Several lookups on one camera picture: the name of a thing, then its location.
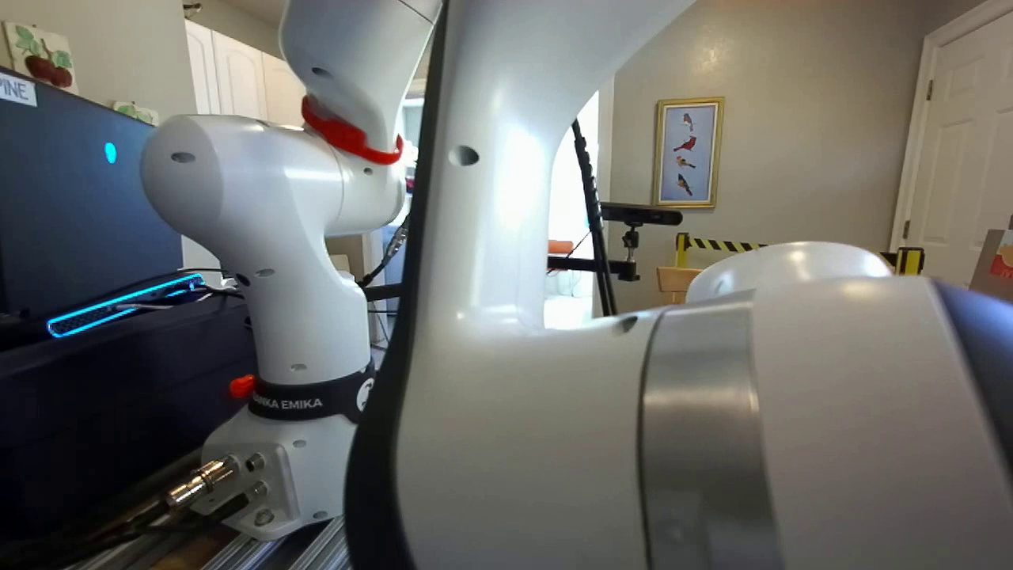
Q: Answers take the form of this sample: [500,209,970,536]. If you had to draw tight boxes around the white door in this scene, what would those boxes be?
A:
[887,0,1013,282]

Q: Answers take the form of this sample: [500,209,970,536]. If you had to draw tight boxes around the small fruit wall picture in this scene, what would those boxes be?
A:
[0,21,78,95]

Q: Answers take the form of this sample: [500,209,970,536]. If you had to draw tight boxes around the black case with blue light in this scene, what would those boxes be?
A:
[0,266,260,548]

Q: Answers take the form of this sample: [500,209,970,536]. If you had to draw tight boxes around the brown cardboard box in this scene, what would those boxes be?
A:
[966,217,1013,304]

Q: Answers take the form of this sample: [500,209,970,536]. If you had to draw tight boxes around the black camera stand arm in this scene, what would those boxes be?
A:
[546,225,645,285]

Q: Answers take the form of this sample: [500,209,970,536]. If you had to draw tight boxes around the wooden lattice chair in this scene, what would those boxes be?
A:
[657,262,708,309]

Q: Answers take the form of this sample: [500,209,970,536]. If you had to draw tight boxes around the framed bird picture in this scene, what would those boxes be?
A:
[653,95,726,214]

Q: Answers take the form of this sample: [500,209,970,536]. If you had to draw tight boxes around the yellow black barrier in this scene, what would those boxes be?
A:
[671,227,930,279]

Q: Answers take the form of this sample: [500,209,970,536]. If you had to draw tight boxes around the black computer monitor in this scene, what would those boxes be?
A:
[0,68,191,320]

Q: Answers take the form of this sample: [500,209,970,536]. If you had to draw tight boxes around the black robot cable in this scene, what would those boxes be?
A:
[566,118,625,320]

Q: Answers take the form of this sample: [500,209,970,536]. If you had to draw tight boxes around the black stereo camera bar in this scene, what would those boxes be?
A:
[598,200,688,227]

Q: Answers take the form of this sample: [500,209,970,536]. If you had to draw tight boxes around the aluminium rail base plate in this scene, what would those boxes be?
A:
[61,464,355,570]

